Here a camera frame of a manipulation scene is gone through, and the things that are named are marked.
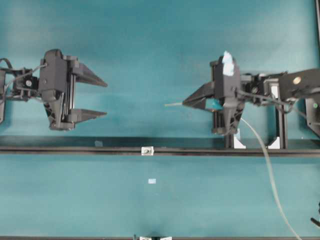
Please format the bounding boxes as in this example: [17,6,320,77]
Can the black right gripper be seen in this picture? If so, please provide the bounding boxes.
[182,55,244,135]

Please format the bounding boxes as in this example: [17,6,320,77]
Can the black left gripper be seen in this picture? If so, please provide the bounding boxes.
[38,49,108,131]

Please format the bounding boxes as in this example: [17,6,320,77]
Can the thin grey wire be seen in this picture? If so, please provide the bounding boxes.
[164,101,302,240]

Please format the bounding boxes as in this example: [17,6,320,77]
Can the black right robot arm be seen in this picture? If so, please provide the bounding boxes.
[180,52,320,136]

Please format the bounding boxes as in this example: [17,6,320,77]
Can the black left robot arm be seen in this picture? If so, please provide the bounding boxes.
[0,49,107,131]

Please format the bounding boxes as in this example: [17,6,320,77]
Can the blue tape on gripper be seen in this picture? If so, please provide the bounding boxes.
[222,51,235,77]

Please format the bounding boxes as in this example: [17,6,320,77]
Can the small blue tape mark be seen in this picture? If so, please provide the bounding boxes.
[147,178,157,185]

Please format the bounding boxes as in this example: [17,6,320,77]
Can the black extrusion fixture frame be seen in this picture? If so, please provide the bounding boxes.
[224,77,289,150]

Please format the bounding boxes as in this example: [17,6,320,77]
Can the small silver rail bracket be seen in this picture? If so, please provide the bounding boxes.
[141,146,154,156]

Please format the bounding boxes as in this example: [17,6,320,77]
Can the black aluminium extrusion rail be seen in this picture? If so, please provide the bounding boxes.
[0,146,320,157]

